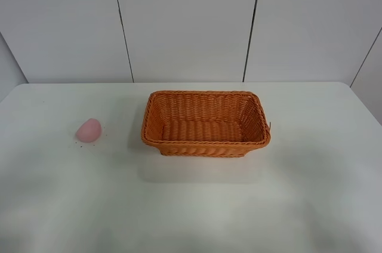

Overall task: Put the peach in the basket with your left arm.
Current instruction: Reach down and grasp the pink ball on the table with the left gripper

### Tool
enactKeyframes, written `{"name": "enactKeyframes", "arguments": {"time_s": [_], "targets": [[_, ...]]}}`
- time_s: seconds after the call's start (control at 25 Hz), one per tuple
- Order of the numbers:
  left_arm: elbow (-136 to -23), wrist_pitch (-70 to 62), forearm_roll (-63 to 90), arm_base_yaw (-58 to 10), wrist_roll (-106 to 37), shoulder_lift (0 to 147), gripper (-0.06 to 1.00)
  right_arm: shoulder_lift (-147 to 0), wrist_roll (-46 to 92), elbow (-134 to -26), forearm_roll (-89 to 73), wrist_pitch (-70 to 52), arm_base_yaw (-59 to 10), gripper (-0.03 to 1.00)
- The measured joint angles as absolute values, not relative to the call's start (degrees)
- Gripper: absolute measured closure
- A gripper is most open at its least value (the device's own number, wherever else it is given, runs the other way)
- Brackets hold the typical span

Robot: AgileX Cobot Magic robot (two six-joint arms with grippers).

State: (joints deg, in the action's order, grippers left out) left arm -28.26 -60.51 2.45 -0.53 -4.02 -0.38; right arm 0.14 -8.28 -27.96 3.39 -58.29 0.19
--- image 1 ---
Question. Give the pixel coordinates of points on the pink peach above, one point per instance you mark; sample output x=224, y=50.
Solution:
x=89, y=131

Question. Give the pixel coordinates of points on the orange wicker basket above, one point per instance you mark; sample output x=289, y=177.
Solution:
x=220, y=124

